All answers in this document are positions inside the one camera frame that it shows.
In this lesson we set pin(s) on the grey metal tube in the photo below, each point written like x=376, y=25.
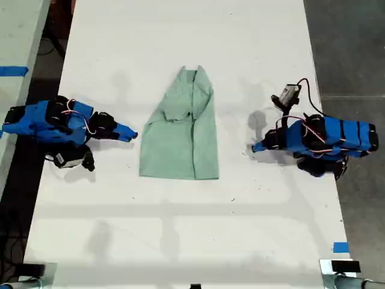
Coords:
x=21, y=283
x=352, y=282

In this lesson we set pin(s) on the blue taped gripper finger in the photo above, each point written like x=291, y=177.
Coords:
x=260, y=144
x=262, y=149
x=126, y=131
x=121, y=138

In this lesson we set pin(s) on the long blue tape strip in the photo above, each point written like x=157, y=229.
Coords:
x=13, y=71

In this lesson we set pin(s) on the pale green t-shirt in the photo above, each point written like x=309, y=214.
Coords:
x=180, y=138

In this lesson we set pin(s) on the short blue tape strip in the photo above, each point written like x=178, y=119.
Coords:
x=340, y=247

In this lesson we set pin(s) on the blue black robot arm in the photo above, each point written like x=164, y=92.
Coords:
x=340, y=135
x=39, y=122

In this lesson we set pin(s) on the white side table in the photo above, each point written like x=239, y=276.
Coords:
x=15, y=36

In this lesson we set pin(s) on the small black box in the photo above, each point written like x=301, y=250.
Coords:
x=31, y=269
x=345, y=266

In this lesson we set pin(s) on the grey black camera box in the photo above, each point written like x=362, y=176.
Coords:
x=69, y=159
x=290, y=93

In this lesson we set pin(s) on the black camera stalk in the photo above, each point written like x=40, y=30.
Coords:
x=281, y=106
x=88, y=159

